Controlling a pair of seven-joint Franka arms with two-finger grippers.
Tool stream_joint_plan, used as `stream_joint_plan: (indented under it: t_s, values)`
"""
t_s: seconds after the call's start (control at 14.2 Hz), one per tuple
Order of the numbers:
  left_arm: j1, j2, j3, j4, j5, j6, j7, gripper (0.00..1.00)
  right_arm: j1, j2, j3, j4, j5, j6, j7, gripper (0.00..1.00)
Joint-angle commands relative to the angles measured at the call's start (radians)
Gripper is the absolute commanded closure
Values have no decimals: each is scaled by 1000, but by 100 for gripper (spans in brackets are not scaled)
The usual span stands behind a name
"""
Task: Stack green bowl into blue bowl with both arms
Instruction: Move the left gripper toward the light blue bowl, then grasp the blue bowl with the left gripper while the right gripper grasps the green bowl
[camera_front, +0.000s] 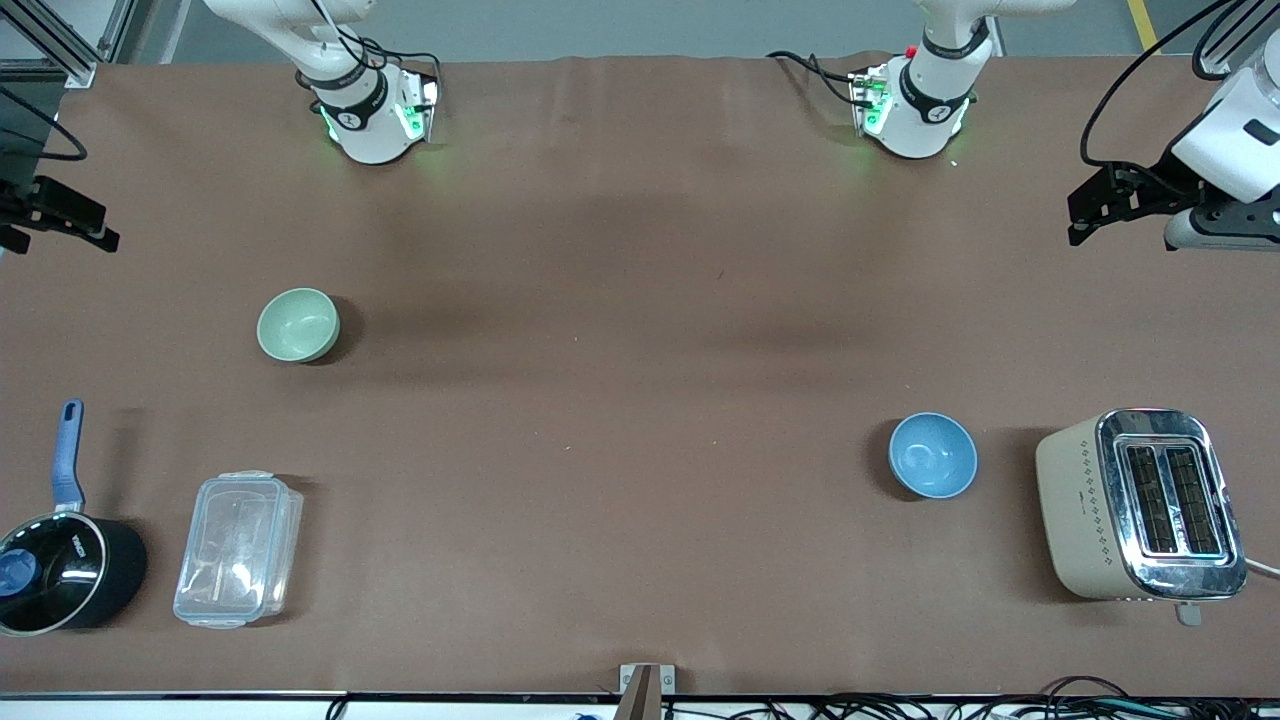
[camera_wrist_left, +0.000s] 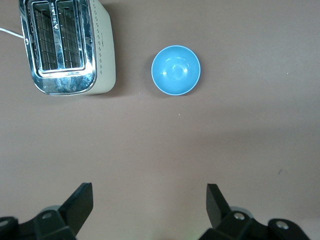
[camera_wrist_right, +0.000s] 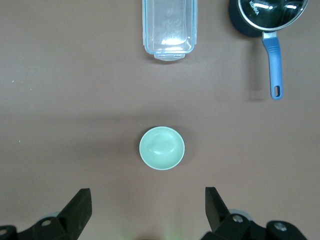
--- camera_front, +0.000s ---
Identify black saucepan with blue handle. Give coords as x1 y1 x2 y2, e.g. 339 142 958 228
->
0 400 149 638

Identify black base cable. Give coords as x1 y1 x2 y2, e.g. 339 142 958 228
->
355 38 444 89
767 50 863 107

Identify aluminium frame profile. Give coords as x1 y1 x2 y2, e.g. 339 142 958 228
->
1195 0 1280 79
0 0 151 89

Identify black right base cable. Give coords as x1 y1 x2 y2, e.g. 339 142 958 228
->
355 38 444 89

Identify blue bowl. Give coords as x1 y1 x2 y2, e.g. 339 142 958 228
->
888 412 979 500

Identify beige and chrome toaster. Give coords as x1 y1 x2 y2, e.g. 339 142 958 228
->
1035 407 1249 628

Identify green bowl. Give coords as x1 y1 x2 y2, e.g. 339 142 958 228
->
256 288 341 364

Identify metal table edge bracket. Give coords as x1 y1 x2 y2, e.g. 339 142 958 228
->
619 663 677 720

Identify black cable bundle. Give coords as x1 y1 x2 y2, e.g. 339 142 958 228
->
660 676 1280 720

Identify glass lid with blue knob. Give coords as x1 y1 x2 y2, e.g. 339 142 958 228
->
0 513 107 634

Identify black left base cable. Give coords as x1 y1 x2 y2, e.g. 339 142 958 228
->
767 50 863 107

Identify clear plastic food container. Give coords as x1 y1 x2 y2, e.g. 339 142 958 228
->
173 470 305 631

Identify green lit connector box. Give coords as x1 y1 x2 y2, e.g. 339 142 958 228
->
850 65 893 138
398 68 442 143

